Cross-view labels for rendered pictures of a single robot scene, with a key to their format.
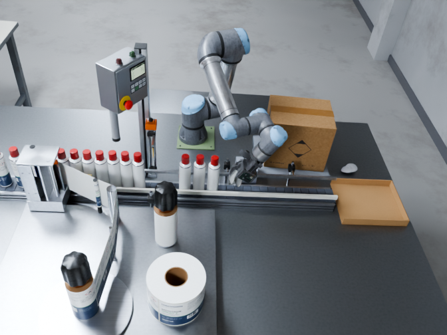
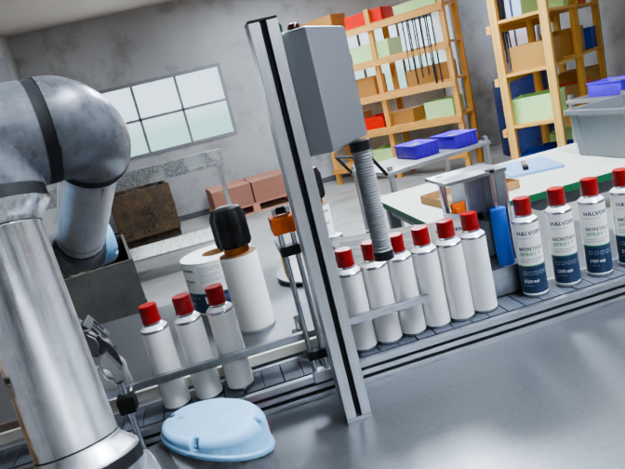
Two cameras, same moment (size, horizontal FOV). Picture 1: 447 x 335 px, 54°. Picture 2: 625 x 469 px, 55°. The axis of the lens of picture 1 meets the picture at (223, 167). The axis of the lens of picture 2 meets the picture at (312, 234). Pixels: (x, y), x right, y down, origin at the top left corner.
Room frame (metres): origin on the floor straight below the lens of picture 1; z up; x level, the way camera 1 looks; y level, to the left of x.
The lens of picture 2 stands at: (2.45, 0.31, 1.38)
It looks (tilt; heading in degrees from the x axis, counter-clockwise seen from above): 13 degrees down; 177
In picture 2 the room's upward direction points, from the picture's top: 14 degrees counter-clockwise
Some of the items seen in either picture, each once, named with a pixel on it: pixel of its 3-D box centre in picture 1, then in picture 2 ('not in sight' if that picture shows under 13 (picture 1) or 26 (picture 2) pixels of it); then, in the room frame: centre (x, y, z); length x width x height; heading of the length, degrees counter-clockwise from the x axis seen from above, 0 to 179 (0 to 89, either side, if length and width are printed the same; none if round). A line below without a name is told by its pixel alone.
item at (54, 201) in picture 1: (45, 178); (475, 233); (1.24, 0.71, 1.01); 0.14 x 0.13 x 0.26; 95
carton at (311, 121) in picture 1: (297, 133); not in sight; (1.76, -0.34, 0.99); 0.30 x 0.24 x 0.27; 91
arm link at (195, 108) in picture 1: (194, 110); (219, 465); (1.84, 0.18, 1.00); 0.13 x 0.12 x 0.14; 118
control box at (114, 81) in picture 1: (123, 80); (312, 92); (1.45, 0.42, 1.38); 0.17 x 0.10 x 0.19; 150
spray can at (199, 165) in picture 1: (199, 173); (195, 345); (1.39, 0.10, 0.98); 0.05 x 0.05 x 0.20
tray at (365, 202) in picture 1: (368, 201); not in sight; (1.47, -0.69, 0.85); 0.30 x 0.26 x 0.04; 95
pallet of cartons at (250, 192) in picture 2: not in sight; (249, 194); (-5.82, -0.01, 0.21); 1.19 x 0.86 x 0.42; 95
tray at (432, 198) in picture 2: not in sight; (468, 192); (0.01, 1.12, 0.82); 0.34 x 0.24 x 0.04; 100
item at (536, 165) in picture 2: not in sight; (526, 167); (-0.24, 1.50, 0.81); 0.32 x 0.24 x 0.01; 170
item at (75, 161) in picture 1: (77, 169); (453, 269); (1.35, 0.62, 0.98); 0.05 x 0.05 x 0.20
